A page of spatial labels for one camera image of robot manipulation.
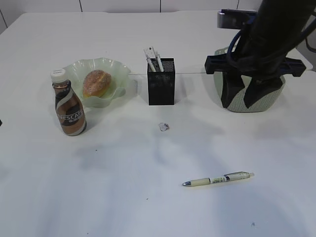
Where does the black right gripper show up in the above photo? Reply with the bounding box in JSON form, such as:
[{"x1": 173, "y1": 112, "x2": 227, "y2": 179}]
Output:
[{"x1": 204, "y1": 0, "x2": 316, "y2": 109}]

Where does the Nescafe coffee bottle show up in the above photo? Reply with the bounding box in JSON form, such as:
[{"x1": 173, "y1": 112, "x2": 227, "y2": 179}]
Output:
[{"x1": 50, "y1": 68, "x2": 87, "y2": 136}]

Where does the cream ballpoint pen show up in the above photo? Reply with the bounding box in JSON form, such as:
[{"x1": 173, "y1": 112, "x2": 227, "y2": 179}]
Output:
[{"x1": 182, "y1": 172, "x2": 254, "y2": 187}]

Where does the blue grey ballpoint pen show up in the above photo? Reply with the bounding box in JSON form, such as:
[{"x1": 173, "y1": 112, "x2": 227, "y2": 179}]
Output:
[{"x1": 154, "y1": 50, "x2": 164, "y2": 72}]

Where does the clear plastic ruler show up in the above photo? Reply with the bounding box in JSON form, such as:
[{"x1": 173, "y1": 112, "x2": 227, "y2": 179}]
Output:
[{"x1": 143, "y1": 47, "x2": 157, "y2": 59}]

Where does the sugared bread roll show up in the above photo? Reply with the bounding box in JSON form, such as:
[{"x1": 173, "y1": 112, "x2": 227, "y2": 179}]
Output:
[{"x1": 82, "y1": 70, "x2": 112, "y2": 98}]

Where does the green woven plastic basket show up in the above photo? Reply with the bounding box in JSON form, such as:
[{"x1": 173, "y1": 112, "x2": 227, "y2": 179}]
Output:
[{"x1": 213, "y1": 47, "x2": 285, "y2": 113}]

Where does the black mesh pen holder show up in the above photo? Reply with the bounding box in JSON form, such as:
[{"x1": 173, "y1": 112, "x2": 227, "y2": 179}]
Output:
[{"x1": 147, "y1": 58, "x2": 176, "y2": 106}]

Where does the green ruffled glass plate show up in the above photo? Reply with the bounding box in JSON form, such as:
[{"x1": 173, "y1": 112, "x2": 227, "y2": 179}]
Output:
[{"x1": 64, "y1": 57, "x2": 130, "y2": 108}]

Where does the small torn paper bit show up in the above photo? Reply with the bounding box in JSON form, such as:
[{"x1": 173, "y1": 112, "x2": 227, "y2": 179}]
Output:
[{"x1": 158, "y1": 122, "x2": 170, "y2": 131}]

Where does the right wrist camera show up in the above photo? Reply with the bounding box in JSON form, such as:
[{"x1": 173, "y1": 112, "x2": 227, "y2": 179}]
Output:
[{"x1": 217, "y1": 9, "x2": 257, "y2": 29}]

